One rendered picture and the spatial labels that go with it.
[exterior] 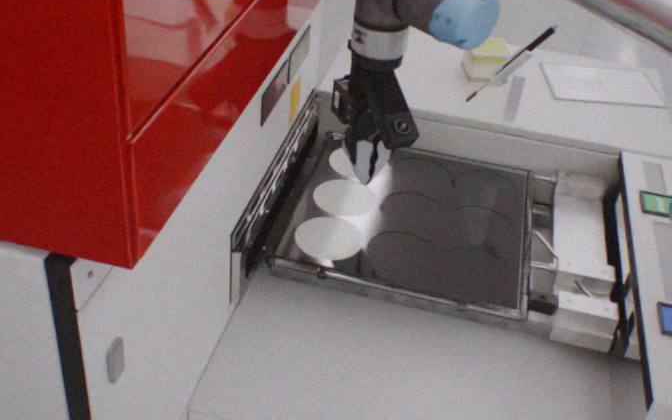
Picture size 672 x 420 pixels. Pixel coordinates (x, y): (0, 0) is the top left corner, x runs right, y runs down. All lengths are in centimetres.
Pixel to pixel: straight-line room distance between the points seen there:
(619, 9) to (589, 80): 66
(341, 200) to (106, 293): 61
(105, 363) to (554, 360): 66
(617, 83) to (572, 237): 42
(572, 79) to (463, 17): 69
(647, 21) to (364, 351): 55
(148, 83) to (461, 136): 91
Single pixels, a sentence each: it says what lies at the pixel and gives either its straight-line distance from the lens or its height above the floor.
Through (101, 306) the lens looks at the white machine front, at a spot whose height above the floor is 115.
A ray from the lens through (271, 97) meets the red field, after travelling 109.
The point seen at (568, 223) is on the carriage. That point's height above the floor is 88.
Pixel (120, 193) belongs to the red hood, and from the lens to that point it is 57.
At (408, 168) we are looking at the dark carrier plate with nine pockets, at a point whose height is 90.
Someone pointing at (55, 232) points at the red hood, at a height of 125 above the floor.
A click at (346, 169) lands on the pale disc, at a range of 131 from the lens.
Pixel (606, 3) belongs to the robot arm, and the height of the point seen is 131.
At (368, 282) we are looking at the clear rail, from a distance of 110.
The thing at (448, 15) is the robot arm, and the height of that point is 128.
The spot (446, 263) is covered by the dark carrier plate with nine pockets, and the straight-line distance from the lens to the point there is 115.
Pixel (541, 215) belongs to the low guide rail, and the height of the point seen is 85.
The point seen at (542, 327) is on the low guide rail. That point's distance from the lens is 119.
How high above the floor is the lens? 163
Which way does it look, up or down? 35 degrees down
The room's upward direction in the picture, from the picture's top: 6 degrees clockwise
